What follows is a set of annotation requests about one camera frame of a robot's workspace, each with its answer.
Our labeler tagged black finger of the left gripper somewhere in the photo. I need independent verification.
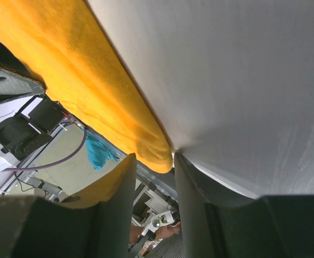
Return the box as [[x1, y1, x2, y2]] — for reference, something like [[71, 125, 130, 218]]
[[0, 42, 46, 105]]

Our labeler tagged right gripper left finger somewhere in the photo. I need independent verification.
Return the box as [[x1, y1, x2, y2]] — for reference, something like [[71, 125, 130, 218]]
[[0, 154, 137, 257]]

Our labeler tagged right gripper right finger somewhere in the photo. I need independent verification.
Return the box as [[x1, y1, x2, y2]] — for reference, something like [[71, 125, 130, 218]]
[[174, 153, 314, 257]]

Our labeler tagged yellow t shirt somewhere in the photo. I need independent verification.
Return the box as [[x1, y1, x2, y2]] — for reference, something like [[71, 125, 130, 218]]
[[0, 1, 173, 173]]

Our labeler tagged teal cloth in background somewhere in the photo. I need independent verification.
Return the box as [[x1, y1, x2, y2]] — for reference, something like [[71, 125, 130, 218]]
[[85, 132, 119, 170]]

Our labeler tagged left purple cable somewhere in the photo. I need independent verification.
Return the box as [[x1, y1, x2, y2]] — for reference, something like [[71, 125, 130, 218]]
[[3, 126, 88, 173]]

